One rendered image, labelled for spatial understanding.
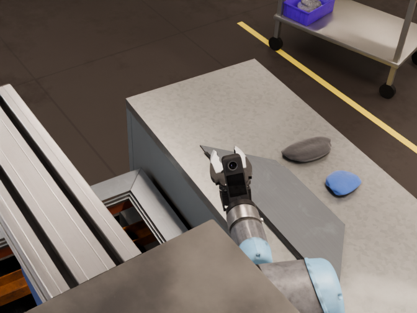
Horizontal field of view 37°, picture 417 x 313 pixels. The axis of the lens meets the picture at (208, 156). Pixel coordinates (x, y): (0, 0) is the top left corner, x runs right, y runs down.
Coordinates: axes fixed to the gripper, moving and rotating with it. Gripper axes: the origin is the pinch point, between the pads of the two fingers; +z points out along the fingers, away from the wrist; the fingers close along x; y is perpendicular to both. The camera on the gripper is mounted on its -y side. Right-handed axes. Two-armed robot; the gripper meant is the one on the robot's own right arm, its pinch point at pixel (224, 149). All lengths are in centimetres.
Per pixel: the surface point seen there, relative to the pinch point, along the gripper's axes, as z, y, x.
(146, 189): 49, 58, -25
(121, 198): 48, 58, -34
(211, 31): 300, 150, 35
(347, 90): 214, 162, 115
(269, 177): 28, 41, 17
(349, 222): 7, 46, 38
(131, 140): 76, 55, -28
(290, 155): 38, 42, 27
